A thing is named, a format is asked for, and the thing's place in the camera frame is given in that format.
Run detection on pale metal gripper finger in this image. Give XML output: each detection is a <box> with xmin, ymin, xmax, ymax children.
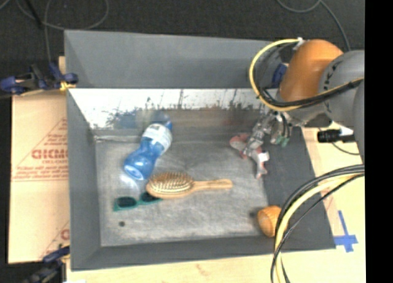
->
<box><xmin>246</xmin><ymin>144</ymin><xmax>264</xmax><ymax>160</ymax></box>
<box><xmin>240</xmin><ymin>139</ymin><xmax>257</xmax><ymax>155</ymax></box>

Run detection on pink and white toy animal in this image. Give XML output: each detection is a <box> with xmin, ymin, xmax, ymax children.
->
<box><xmin>229</xmin><ymin>133</ymin><xmax>271</xmax><ymax>180</ymax></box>

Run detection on orange-brown wooden ball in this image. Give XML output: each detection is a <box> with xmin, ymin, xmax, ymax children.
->
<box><xmin>256</xmin><ymin>204</ymin><xmax>284</xmax><ymax>239</ymax></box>

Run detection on wooden hairbrush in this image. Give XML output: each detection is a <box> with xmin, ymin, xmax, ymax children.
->
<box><xmin>145</xmin><ymin>171</ymin><xmax>234</xmax><ymax>200</ymax></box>

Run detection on grey metal bin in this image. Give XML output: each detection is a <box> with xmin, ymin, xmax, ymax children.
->
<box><xmin>63</xmin><ymin>29</ymin><xmax>336</xmax><ymax>270</ymax></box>

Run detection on blue plastic bottle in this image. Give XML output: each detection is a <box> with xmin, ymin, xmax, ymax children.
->
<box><xmin>123</xmin><ymin>119</ymin><xmax>174</xmax><ymax>182</ymax></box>

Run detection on green sunglasses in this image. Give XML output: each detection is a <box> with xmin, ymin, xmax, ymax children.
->
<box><xmin>112</xmin><ymin>192</ymin><xmax>164</xmax><ymax>212</ymax></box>

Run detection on brown cardboard board red print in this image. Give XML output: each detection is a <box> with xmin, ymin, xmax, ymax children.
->
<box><xmin>7</xmin><ymin>55</ymin><xmax>72</xmax><ymax>264</ymax></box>

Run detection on black cylinder on white bracket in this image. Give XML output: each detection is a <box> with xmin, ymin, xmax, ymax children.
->
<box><xmin>317</xmin><ymin>127</ymin><xmax>354</xmax><ymax>144</ymax></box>

